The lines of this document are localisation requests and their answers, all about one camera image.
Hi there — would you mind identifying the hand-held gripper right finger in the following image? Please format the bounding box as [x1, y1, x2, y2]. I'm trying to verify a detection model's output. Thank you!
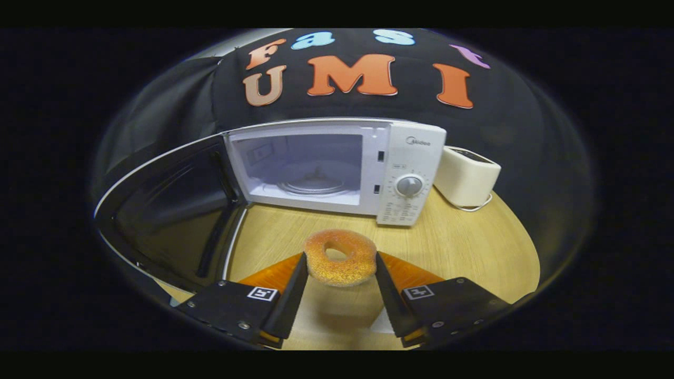
[375, 252, 511, 348]

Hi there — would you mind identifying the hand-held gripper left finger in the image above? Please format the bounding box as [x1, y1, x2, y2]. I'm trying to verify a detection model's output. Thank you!
[176, 253, 309, 349]

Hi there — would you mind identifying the sugared orange doughnut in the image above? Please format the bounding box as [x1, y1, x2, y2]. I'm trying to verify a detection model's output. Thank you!
[304, 229, 378, 287]

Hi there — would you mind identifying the white microwave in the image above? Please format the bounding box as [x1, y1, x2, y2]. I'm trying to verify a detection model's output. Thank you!
[94, 117, 447, 293]

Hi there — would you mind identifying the glass microwave turntable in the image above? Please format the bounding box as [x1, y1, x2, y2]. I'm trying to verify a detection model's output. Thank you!
[276, 168, 346, 197]

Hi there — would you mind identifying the cream white toaster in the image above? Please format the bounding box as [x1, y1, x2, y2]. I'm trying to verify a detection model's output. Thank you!
[434, 146, 501, 207]

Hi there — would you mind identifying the white toaster cable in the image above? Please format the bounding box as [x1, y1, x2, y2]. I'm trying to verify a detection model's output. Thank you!
[453, 192, 493, 213]

